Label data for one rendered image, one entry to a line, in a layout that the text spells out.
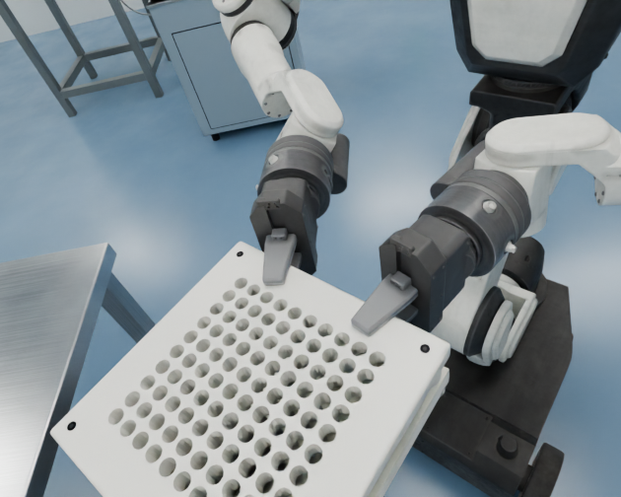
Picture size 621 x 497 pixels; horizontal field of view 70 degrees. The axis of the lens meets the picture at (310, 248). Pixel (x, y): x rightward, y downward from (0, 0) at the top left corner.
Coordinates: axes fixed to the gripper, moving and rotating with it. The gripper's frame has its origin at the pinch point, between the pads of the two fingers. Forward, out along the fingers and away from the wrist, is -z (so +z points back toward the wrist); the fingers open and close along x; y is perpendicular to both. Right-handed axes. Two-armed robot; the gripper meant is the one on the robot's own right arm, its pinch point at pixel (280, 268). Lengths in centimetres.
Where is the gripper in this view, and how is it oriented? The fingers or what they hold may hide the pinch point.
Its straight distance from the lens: 45.8
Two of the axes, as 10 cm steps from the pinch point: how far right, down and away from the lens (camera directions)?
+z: 1.0, -7.4, 6.7
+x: 1.7, 6.7, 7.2
